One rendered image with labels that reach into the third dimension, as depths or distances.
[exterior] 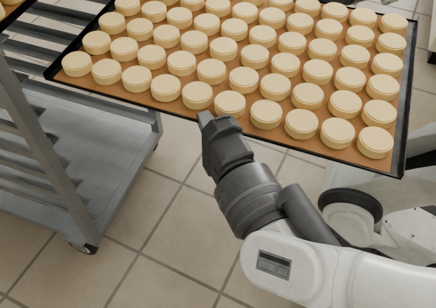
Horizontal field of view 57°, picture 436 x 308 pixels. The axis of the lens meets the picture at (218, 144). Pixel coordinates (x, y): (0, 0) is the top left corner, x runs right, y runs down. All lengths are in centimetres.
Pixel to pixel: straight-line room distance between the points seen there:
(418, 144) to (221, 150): 50
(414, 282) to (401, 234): 62
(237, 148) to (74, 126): 108
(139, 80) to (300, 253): 39
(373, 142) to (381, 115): 6
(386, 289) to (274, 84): 37
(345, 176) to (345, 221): 10
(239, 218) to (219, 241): 88
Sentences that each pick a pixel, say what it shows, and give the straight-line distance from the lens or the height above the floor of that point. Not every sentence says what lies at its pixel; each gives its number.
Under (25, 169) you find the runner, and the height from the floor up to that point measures 43.
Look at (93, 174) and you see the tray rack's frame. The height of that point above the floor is 15.
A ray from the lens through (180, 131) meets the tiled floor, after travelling 166.
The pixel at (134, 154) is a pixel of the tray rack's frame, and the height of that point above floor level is 15.
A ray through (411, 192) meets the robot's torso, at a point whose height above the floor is 57.
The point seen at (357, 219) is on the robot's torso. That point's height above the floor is 49.
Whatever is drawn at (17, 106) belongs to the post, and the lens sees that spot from 82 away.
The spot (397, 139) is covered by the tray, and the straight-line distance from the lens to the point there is 68.
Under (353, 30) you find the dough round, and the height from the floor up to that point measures 81.
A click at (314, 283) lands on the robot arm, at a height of 86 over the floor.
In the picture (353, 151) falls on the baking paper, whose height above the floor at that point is 79.
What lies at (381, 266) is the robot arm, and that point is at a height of 88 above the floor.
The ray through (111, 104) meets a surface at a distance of 147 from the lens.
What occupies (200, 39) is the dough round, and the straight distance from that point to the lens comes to 76.
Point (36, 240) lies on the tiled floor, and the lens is 153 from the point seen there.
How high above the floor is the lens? 127
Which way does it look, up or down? 52 degrees down
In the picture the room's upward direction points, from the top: straight up
